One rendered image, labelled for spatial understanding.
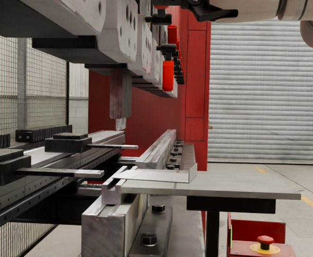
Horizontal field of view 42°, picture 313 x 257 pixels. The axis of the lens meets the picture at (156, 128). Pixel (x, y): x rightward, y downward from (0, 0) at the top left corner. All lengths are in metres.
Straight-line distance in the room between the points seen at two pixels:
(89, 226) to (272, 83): 8.14
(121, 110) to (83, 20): 0.37
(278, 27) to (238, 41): 0.83
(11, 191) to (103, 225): 0.33
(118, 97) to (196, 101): 2.21
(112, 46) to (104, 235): 0.28
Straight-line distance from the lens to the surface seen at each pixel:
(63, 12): 0.26
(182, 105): 2.84
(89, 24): 0.30
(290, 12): 0.60
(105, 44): 0.41
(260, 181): 0.70
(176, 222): 0.90
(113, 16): 0.40
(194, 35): 2.88
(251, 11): 0.58
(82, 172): 0.72
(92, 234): 0.59
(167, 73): 0.84
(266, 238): 1.05
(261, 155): 8.63
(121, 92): 0.65
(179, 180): 0.66
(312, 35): 0.68
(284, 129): 8.70
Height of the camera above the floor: 1.12
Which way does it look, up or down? 3 degrees down
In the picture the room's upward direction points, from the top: 1 degrees clockwise
